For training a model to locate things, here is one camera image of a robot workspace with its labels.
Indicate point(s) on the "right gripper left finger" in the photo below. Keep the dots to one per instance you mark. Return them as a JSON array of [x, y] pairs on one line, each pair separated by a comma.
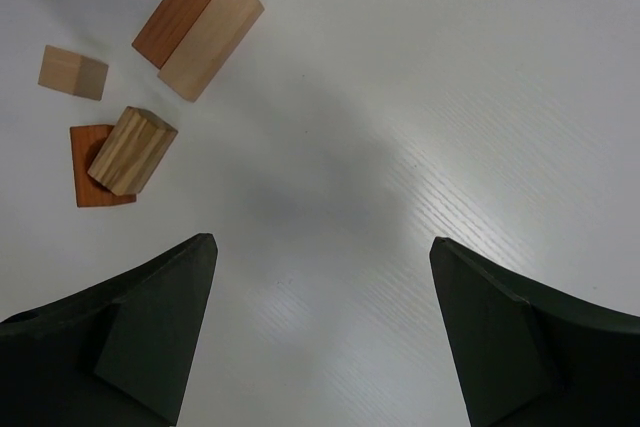
[[118, 353]]

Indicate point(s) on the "red-brown arch block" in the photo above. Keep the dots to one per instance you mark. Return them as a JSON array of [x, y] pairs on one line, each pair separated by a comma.
[[86, 141]]

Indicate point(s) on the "light wood long block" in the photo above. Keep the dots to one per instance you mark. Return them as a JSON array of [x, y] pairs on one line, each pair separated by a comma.
[[207, 45]]

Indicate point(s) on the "dark-topped wood block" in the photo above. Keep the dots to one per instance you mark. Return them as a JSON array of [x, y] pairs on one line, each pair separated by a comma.
[[132, 151]]

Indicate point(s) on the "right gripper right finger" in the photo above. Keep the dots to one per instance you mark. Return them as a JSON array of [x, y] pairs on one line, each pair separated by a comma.
[[527, 354]]

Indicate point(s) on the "small plain wood cube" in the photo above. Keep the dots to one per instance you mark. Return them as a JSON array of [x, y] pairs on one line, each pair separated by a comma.
[[72, 73]]

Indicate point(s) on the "red-brown long block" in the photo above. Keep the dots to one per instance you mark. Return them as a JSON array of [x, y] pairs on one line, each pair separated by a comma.
[[165, 29]]

